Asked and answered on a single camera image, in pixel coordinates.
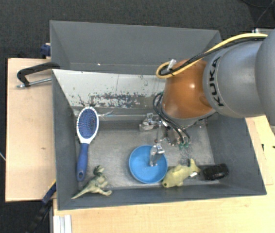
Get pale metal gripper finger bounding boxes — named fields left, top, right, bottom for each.
left=149, top=145, right=156, bottom=167
left=154, top=147, right=165, bottom=167

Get blue bowl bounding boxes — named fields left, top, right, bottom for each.
left=128, top=145, right=169, bottom=184

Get yellow-green toy fish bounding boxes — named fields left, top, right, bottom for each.
left=161, top=158, right=202, bottom=188

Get shiny silver metal object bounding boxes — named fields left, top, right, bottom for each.
left=139, top=113, right=162, bottom=132

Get green toy dinosaur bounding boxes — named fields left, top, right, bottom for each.
left=70, top=165, right=113, bottom=200

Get blue and white hairbrush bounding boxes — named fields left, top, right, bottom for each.
left=75, top=106, right=100, bottom=182

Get grey metal bin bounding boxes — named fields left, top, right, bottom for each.
left=49, top=20, right=267, bottom=211

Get pale wood flat board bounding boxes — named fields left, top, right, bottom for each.
left=5, top=58, right=57, bottom=202

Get black ring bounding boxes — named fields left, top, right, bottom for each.
left=202, top=163, right=230, bottom=181

